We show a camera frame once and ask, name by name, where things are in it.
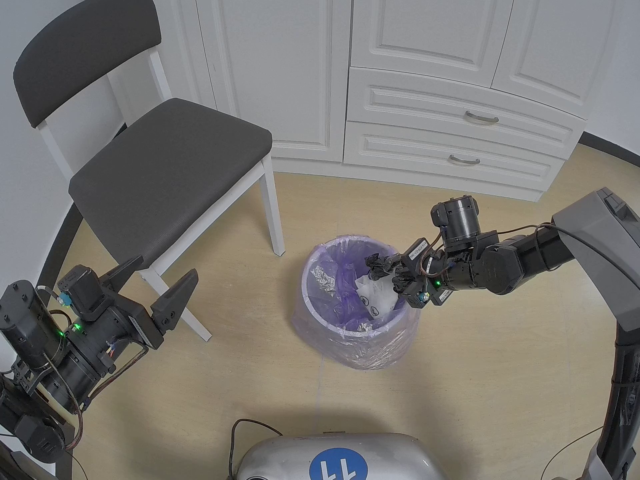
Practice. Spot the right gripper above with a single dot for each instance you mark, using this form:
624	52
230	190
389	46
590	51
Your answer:
450	273

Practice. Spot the white wardrobe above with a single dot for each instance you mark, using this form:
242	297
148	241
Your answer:
415	28

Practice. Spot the purple plastic bag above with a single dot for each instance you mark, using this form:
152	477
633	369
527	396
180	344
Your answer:
345	298

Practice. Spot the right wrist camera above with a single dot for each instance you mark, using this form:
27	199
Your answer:
425	298

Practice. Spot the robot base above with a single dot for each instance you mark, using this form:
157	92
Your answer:
340	458

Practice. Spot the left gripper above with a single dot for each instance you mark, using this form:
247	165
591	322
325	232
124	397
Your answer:
107	345

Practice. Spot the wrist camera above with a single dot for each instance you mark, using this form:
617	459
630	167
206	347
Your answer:
425	298
85	293

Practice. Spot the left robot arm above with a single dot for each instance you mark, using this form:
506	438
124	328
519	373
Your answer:
22	318

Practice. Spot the white trash bin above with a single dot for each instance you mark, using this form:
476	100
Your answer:
395	338

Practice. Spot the grey padded white chair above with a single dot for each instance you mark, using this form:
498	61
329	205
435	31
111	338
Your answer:
170	173

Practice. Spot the crumpled white printed wrapper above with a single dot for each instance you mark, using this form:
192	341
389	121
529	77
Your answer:
377	298

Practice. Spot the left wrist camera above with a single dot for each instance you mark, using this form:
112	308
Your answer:
85	293

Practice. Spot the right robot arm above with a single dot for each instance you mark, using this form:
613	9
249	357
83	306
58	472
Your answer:
590	228

